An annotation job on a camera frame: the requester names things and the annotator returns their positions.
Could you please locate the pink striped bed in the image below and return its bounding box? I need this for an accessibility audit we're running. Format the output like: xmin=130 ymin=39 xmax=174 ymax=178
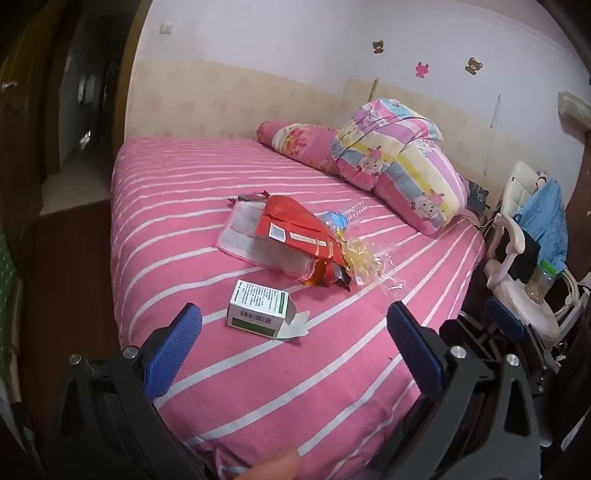
xmin=108 ymin=136 xmax=488 ymax=480

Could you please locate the white cloth with pink edge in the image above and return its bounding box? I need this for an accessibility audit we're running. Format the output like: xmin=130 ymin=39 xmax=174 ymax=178
xmin=215 ymin=200 xmax=319 ymax=282

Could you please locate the cartoon sheep quilt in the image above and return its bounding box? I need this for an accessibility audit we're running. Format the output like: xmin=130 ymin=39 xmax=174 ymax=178
xmin=330 ymin=98 xmax=471 ymax=236

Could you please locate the white office chair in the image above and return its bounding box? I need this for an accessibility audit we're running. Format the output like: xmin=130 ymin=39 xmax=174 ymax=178
xmin=482 ymin=161 xmax=591 ymax=337

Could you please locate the person's left hand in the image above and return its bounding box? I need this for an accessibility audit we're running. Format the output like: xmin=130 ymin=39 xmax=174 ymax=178
xmin=239 ymin=450 xmax=302 ymax=480

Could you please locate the thin wall cable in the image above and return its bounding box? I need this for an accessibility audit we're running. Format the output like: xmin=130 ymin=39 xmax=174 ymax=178
xmin=482 ymin=92 xmax=502 ymax=185

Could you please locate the red snack bag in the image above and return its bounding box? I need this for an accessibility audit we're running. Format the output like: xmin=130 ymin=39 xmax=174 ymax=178
xmin=256 ymin=195 xmax=354 ymax=291

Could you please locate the blue garment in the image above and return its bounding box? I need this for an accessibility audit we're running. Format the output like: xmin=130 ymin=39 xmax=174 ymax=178
xmin=522 ymin=178 xmax=568 ymax=273

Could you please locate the jar with green lid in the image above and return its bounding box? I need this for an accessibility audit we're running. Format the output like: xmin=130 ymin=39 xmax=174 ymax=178
xmin=524 ymin=260 xmax=557 ymax=305

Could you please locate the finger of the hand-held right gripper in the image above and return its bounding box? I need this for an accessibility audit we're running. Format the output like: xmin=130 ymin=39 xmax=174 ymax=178
xmin=482 ymin=298 xmax=561 ymax=393
xmin=438 ymin=316 xmax=491 ymax=366

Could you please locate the grey cloth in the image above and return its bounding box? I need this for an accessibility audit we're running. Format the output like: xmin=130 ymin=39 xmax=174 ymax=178
xmin=556 ymin=91 xmax=591 ymax=134

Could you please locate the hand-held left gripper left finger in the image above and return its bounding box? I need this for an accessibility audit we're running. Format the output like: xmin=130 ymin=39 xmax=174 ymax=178
xmin=44 ymin=302 xmax=208 ymax=480

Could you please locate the white green medicine box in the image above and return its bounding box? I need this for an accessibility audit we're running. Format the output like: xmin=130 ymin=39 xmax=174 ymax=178
xmin=226 ymin=279 xmax=310 ymax=341

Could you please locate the pink floral bolster pillow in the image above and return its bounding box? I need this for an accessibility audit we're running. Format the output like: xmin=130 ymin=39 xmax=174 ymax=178
xmin=255 ymin=120 xmax=352 ymax=174

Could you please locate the wooden door frame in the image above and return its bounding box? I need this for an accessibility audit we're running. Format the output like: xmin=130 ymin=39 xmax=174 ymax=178
xmin=111 ymin=0 xmax=155 ymax=148

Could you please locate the dark cushion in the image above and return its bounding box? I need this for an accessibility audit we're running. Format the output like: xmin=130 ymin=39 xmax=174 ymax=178
xmin=464 ymin=180 xmax=490 ymax=215

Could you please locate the clear yellow plastic wrapper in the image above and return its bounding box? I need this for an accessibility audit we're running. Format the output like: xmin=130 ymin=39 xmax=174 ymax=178
xmin=337 ymin=198 xmax=407 ymax=296

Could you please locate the black garment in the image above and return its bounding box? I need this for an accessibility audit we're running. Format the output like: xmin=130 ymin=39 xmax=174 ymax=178
xmin=496 ymin=228 xmax=541 ymax=282

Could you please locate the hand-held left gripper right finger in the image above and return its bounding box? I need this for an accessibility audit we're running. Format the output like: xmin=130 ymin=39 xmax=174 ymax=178
xmin=383 ymin=301 xmax=543 ymax=480

